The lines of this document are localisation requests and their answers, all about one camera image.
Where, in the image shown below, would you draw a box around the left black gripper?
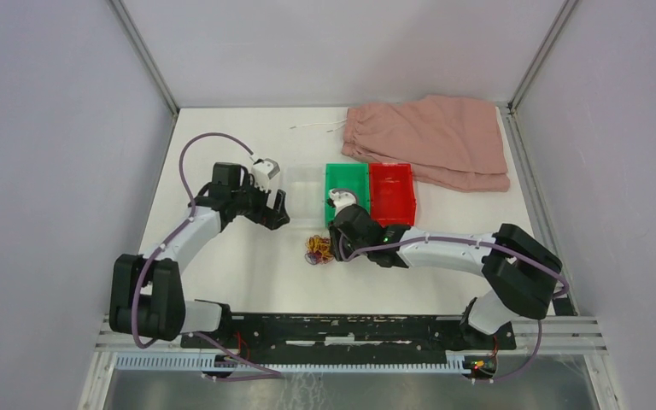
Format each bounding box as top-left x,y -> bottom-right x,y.
231,173 -> 290,230

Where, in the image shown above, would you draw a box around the coloured wire bundle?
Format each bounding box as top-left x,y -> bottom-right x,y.
304,234 -> 336,267

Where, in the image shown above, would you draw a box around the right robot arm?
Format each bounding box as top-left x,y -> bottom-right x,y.
329,205 -> 568,349

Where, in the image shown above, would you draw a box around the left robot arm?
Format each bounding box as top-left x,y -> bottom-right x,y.
108,159 -> 290,348

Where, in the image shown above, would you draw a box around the clear plastic bin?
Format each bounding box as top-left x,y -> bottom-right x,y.
281,164 -> 325,229

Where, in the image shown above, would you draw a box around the red plastic bin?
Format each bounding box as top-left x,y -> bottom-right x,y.
368,163 -> 417,226

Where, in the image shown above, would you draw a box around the green plastic bin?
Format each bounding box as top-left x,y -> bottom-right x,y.
325,163 -> 371,211

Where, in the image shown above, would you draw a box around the pink cloth shorts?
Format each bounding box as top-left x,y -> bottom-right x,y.
342,95 -> 511,192

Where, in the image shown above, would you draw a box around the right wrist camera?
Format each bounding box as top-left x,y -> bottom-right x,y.
326,188 -> 358,208

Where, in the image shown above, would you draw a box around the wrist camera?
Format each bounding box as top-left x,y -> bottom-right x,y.
250,158 -> 280,191
326,188 -> 358,208

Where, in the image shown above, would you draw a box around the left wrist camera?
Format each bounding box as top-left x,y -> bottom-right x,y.
250,158 -> 280,191

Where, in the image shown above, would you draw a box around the white drawstring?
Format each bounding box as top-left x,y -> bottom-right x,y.
289,120 -> 348,133

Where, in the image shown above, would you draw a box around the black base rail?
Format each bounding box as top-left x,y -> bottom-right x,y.
209,313 -> 517,365

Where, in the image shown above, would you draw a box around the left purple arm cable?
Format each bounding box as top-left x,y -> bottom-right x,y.
131,132 -> 284,383

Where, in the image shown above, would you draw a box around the white slotted cable duct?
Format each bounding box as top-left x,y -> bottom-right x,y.
114,353 -> 470,375

